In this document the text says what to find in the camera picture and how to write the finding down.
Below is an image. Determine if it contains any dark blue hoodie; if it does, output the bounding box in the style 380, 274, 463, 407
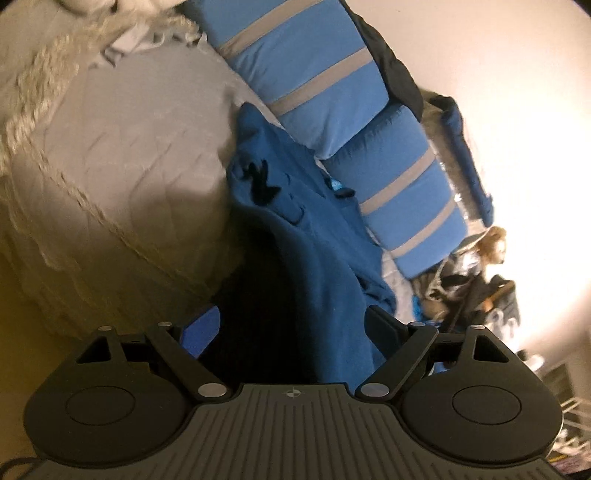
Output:
203, 102, 400, 386

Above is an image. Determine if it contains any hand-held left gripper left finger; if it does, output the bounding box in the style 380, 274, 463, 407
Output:
76, 305, 229, 400

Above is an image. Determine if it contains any clear plastic storage bag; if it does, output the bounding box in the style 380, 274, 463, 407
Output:
422, 92, 485, 241

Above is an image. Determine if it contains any black bag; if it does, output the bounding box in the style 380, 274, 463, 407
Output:
434, 272, 522, 333

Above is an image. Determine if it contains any grey patterned bag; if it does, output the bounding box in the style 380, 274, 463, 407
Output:
413, 258, 481, 319

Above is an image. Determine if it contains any dark navy cloth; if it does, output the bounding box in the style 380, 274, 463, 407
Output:
344, 0, 426, 121

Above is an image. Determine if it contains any blue pillow with grey stripes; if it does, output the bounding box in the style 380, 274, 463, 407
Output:
196, 0, 389, 160
316, 104, 469, 280

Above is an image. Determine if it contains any brown teddy bear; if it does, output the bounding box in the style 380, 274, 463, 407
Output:
475, 226, 509, 266

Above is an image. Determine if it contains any folded blue and pink blanket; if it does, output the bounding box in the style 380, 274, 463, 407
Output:
431, 95, 495, 227

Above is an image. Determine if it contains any black cable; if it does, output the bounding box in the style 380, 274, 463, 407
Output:
0, 455, 44, 472

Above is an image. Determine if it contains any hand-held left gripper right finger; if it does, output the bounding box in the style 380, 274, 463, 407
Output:
353, 305, 509, 400

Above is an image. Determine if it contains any grey quilted bed cover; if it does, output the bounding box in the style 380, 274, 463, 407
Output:
0, 0, 287, 342

